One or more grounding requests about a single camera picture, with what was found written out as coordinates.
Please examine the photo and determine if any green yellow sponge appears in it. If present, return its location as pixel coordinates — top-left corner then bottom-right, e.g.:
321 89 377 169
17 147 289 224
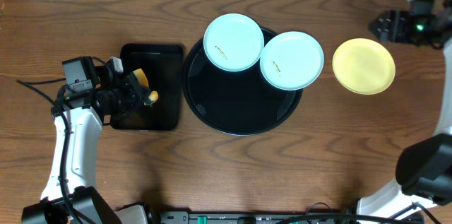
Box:
133 69 159 106

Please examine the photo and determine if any yellow plate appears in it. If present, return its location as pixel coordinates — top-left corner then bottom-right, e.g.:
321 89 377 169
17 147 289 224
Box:
332 38 396 95

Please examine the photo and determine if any light blue plate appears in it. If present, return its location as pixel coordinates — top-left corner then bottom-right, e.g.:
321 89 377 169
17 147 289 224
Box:
203 13 264 72
260 31 324 90

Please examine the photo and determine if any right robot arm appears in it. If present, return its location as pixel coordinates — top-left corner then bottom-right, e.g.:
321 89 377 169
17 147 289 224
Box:
356 0 451 223

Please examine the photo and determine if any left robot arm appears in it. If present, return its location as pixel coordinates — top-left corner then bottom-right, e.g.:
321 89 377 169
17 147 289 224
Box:
21 65 156 223

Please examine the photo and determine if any rectangular black tray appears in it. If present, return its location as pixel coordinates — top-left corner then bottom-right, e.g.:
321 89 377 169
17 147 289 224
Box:
111 43 183 131

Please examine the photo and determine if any round black tray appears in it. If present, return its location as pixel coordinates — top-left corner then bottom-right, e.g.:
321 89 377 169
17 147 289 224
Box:
182 39 303 136

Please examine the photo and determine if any left black cable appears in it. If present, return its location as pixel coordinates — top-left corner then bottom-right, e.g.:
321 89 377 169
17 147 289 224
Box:
16 56 107 224

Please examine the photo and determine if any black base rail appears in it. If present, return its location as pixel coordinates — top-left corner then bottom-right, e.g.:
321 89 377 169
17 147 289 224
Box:
158 211 424 224

